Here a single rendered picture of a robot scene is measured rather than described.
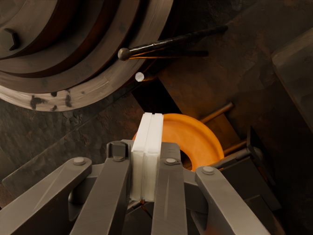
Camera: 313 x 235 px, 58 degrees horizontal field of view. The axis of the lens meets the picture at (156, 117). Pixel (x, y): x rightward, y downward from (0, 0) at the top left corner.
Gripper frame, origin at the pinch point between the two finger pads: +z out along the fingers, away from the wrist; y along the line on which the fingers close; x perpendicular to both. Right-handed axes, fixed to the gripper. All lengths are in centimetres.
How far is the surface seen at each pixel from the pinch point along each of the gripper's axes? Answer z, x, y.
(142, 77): 12.8, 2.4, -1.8
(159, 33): 21.3, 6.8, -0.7
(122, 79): 22.9, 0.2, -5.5
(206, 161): 21.6, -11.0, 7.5
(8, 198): 218, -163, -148
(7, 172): 824, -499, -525
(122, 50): 12.6, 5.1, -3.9
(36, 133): 46, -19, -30
